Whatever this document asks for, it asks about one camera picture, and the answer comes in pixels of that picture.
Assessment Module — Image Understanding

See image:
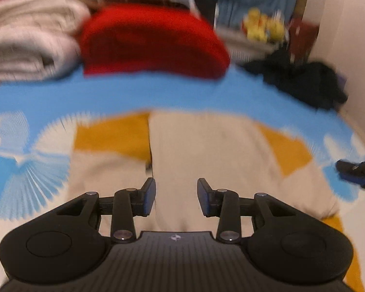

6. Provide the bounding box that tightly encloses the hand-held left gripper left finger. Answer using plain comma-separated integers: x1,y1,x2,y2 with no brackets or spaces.
56,177,156,244

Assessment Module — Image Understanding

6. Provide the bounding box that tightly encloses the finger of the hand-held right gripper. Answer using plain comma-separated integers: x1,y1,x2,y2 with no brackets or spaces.
335,156,365,197

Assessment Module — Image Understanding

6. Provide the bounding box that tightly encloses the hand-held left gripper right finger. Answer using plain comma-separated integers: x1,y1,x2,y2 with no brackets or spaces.
197,178,296,244

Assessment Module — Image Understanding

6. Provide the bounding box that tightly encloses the beige and mustard hooded jacket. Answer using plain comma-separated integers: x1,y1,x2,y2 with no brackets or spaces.
65,111,365,292

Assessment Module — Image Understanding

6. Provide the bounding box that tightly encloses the purple box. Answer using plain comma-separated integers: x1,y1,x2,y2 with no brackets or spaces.
337,73,349,92

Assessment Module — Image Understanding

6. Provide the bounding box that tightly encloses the black garment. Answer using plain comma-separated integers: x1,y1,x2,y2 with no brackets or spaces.
242,47,349,112

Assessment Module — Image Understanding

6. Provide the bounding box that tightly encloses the blue patterned bed sheet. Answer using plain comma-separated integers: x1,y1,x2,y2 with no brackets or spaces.
0,67,365,292

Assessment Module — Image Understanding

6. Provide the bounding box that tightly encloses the dark red plush cushion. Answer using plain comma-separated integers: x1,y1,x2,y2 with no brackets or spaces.
287,18,319,62

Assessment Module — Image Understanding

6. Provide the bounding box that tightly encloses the red folded blanket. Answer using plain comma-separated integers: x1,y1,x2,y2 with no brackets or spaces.
79,4,232,80

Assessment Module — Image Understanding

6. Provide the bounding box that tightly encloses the yellow plush toy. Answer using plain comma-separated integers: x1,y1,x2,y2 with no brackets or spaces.
263,17,285,42
243,8,267,41

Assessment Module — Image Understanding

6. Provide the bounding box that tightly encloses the dark blue shark plush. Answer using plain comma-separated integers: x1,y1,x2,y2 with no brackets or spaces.
173,0,217,30

